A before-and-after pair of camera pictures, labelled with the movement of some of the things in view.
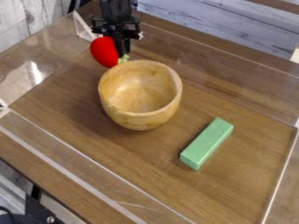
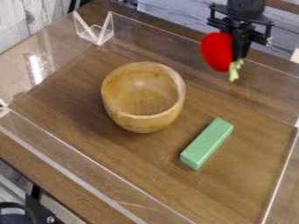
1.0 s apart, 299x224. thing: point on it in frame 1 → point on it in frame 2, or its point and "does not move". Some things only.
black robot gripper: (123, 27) → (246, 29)
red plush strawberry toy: (105, 51) → (218, 50)
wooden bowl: (139, 94) does not move
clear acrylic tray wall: (181, 136) does not move
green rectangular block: (207, 142) does not move
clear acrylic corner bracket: (85, 30) does not move
